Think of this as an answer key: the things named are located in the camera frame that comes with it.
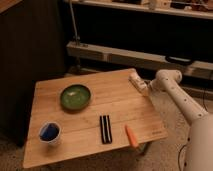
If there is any white plastic bottle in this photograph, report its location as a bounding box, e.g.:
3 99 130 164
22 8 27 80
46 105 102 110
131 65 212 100
129 72 148 96

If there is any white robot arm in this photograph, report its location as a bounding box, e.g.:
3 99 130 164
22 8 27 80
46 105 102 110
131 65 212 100
148 69 213 171

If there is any orange carrot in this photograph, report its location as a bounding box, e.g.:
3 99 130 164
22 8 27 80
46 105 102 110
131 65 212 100
125 126 139 148

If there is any black striped rectangular block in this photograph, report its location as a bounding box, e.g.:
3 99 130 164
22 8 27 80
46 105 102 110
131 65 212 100
99 115 113 144

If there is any green ceramic bowl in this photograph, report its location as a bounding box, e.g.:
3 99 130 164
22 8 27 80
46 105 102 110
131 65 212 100
60 84 91 110

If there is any wooden folding table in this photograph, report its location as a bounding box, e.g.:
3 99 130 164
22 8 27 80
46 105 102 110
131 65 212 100
23 69 168 168

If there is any metal vertical pole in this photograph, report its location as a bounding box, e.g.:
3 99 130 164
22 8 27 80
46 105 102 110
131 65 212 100
69 0 80 45

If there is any upper metal shelf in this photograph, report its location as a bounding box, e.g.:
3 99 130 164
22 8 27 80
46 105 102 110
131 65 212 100
63 0 213 20

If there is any white cup with blue inside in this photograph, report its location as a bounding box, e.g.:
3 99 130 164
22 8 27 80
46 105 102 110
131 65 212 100
39 122 61 146

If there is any black handle on rail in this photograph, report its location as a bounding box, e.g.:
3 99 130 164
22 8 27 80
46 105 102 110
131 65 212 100
165 56 195 66

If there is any metal rail beam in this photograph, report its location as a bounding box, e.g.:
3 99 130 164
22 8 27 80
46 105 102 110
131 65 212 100
66 41 213 79

